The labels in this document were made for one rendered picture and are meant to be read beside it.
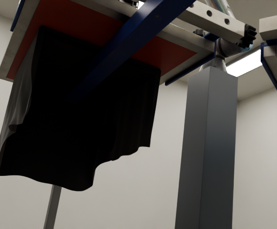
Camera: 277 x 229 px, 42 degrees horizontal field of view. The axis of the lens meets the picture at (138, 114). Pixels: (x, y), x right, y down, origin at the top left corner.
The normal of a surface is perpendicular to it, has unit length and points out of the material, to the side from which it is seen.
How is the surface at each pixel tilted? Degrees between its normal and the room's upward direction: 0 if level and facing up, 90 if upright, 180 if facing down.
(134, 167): 90
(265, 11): 180
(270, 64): 180
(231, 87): 90
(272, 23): 90
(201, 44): 90
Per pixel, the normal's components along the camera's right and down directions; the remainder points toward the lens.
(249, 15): -0.13, 0.93
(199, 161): -0.87, -0.27
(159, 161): 0.46, -0.25
